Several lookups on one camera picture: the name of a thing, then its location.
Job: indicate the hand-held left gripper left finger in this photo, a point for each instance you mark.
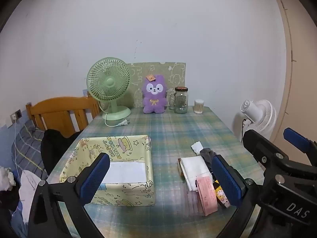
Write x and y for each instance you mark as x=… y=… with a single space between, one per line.
x=95 y=176

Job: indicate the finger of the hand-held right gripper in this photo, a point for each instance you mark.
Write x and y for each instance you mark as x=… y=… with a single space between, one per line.
x=260 y=148
x=297 y=137

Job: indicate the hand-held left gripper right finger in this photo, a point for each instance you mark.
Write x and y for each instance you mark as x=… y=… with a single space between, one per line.
x=226 y=181

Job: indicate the colourful cartoon packet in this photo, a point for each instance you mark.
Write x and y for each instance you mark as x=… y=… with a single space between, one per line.
x=220 y=194

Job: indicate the pink packet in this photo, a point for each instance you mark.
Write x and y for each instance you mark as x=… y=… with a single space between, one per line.
x=206 y=198

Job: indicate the grey cloth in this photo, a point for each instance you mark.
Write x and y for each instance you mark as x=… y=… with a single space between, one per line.
x=206 y=155

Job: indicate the yellow printed box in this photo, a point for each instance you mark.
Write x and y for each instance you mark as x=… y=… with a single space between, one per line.
x=123 y=193

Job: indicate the white cloth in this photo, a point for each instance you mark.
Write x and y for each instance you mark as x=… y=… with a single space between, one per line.
x=194 y=171
x=6 y=177

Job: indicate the white paper sheet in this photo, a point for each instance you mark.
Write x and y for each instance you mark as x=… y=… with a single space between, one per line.
x=126 y=172

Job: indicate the white standing fan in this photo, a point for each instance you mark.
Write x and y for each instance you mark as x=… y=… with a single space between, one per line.
x=262 y=114

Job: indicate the white crumpled tissue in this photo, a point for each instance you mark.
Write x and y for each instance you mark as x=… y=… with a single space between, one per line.
x=197 y=146

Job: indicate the black clothing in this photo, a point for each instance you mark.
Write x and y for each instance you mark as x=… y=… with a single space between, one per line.
x=53 y=146

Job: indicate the beige door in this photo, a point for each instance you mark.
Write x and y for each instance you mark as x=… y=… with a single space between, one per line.
x=304 y=79

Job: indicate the white garment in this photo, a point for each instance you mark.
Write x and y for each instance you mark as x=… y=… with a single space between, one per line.
x=28 y=191

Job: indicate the plaid tablecloth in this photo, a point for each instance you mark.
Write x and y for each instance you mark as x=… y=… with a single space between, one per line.
x=173 y=133

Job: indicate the blue plaid bedding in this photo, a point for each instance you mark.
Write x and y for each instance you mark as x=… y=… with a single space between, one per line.
x=27 y=148

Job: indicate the cotton swab container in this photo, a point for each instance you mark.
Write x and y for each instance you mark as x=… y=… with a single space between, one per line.
x=198 y=106

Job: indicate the wooden bed headboard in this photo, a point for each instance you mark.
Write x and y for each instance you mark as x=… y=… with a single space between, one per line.
x=62 y=104

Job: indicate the white crumpled cloth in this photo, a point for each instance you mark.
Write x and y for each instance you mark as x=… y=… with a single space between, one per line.
x=6 y=177

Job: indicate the glass mug jar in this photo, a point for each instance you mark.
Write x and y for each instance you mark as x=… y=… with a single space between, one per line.
x=180 y=101

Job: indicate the green desk fan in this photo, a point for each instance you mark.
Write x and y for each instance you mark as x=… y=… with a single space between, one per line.
x=109 y=81

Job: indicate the purple plush toy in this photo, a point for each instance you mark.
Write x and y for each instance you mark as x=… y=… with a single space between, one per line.
x=154 y=99

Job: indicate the green patterned board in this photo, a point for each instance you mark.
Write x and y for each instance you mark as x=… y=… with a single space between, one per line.
x=138 y=74

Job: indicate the wall socket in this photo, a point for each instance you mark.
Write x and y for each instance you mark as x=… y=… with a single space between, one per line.
x=16 y=115

